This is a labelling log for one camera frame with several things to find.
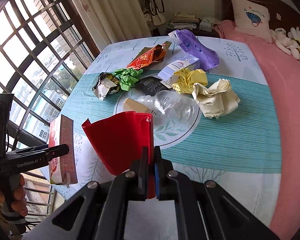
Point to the tissue box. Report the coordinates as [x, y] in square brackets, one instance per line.
[207, 23]

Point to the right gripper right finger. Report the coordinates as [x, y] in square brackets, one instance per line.
[164, 186]

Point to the beige cardboard piece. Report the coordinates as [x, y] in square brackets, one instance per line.
[132, 105]

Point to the orange snack wrapper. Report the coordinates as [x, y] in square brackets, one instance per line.
[155, 54]

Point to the pale purple small box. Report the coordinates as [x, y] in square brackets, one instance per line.
[167, 73]

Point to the stack of papers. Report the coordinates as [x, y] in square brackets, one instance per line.
[182, 20]

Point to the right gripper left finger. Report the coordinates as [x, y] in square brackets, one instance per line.
[140, 179]

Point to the cream crumpled paper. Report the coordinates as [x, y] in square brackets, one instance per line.
[217, 100]

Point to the cream curtain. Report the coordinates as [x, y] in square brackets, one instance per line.
[111, 21]

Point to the dark wooden headboard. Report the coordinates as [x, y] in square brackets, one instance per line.
[281, 14]

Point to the pink bed sheet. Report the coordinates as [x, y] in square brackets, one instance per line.
[282, 74]

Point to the tree pattern tablecloth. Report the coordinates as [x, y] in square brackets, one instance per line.
[240, 151]

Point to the red white carton box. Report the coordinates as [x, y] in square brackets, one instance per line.
[62, 167]

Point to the white plush toy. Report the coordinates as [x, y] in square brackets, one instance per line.
[289, 42]

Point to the clear plastic bottle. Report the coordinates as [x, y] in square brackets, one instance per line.
[170, 105]

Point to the purple plastic bag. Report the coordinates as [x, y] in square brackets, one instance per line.
[189, 43]

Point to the left hand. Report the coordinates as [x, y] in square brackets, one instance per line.
[19, 205]

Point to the window with black grille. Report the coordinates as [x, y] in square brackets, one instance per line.
[44, 51]

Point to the white embroidered pillow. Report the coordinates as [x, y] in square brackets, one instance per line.
[251, 19]

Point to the yellow crumpled paper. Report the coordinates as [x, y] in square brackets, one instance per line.
[185, 79]

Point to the black gold snack bag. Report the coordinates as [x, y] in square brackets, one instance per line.
[107, 84]

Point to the black flat packet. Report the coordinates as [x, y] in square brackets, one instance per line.
[150, 85]

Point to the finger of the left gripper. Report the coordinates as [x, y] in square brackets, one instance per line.
[57, 151]

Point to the green crumpled paper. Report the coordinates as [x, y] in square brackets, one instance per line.
[128, 77]

